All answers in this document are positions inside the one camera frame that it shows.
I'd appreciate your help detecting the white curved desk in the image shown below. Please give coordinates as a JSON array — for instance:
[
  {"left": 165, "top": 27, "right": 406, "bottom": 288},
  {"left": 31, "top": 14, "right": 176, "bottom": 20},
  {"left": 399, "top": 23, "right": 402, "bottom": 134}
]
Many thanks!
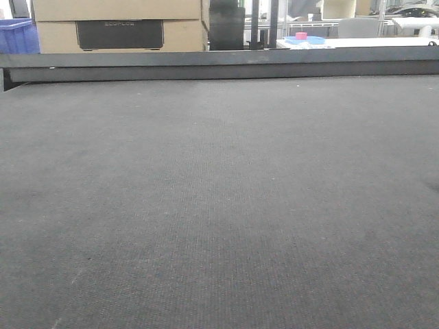
[{"left": 392, "top": 17, "right": 438, "bottom": 38}]

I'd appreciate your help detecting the lower cardboard box with print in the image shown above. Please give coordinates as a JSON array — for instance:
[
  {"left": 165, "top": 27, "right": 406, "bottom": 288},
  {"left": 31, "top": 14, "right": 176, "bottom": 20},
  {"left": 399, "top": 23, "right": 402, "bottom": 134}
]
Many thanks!
[{"left": 36, "top": 20, "right": 208, "bottom": 53}]

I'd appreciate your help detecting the blue plastic crate background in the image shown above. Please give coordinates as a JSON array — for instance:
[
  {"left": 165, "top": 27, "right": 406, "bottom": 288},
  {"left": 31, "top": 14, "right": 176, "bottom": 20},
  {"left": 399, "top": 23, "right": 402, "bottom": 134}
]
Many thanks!
[{"left": 0, "top": 18, "right": 40, "bottom": 54}]

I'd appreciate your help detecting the black vertical post pair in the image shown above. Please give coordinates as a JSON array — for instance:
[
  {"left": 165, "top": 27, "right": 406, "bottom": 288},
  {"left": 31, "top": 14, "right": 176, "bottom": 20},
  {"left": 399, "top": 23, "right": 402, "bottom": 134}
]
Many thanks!
[{"left": 249, "top": 0, "right": 279, "bottom": 50}]

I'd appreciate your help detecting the black conveyor side rail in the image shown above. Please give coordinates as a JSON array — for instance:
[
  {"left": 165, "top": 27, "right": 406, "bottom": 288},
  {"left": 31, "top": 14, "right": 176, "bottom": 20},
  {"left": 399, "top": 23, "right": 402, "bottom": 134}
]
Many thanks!
[{"left": 1, "top": 45, "right": 438, "bottom": 91}]

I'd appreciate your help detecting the dark conveyor belt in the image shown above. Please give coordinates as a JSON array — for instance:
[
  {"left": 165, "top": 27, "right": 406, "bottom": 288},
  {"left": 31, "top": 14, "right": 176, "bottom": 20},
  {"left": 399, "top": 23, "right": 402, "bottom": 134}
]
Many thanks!
[{"left": 1, "top": 75, "right": 438, "bottom": 328}]

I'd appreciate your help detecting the pink tape roll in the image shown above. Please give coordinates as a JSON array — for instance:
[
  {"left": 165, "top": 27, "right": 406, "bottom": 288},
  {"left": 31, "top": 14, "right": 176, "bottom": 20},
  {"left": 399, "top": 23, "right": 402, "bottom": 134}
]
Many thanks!
[{"left": 295, "top": 32, "right": 307, "bottom": 40}]

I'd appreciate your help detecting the black cabinet block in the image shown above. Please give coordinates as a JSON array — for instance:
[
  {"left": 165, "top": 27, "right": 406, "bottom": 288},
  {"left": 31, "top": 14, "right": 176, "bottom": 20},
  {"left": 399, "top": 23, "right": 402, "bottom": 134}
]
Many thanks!
[{"left": 209, "top": 1, "right": 245, "bottom": 51}]

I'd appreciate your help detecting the white background table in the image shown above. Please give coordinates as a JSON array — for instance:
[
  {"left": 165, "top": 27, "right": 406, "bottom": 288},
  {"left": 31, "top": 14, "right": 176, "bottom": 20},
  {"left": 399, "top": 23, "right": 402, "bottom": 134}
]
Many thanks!
[{"left": 276, "top": 37, "right": 438, "bottom": 49}]

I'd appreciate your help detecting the blue flat tray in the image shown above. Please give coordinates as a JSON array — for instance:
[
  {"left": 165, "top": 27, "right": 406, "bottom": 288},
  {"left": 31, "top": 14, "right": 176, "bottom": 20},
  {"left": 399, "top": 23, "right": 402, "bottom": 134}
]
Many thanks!
[{"left": 284, "top": 36, "right": 325, "bottom": 45}]

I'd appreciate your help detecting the upper cardboard box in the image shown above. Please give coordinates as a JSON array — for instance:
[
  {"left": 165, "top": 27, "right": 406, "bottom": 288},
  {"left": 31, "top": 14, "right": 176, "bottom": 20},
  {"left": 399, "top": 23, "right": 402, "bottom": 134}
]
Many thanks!
[{"left": 33, "top": 0, "right": 210, "bottom": 21}]

